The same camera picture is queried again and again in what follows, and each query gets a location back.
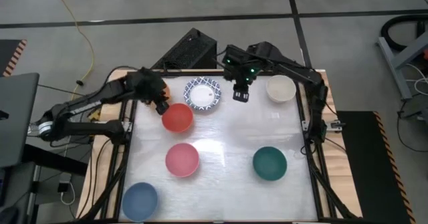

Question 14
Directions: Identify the red bowl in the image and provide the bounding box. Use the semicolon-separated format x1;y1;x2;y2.
161;102;195;134

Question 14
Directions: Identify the black computer tower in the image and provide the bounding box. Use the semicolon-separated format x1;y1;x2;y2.
150;27;218;70

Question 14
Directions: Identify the grey flat panel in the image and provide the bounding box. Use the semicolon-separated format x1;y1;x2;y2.
0;72;41;169

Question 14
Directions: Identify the yellow cable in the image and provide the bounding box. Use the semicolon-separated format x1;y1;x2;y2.
47;0;96;113

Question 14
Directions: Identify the black aluminium table frame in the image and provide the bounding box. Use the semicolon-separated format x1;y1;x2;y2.
77;69;360;224

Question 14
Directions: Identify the grey metal stand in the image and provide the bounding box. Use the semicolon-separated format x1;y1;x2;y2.
376;29;428;100

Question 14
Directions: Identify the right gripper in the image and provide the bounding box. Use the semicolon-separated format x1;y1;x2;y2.
223;44;260;102

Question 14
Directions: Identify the cream white bowl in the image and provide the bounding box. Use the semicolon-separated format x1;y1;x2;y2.
265;74;298;104

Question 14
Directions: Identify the blue patterned paper bowl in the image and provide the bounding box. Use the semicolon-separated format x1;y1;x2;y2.
183;76;223;112

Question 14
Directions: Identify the teal green bowl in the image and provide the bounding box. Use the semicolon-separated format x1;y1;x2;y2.
252;146;288;181

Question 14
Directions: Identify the black desk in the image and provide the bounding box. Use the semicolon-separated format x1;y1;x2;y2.
0;143;90;224

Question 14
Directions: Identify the pink bowl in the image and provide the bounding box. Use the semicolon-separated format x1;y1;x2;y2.
165;142;201;178

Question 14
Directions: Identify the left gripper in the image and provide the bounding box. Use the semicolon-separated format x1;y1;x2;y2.
128;67;171;116

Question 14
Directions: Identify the black hose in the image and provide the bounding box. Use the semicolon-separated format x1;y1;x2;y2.
380;14;428;53

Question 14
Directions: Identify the silver metal clamp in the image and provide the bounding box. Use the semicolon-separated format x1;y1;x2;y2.
329;119;348;132

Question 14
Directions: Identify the black hazard striped mat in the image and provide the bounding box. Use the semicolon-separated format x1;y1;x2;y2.
336;110;417;224
0;38;28;78

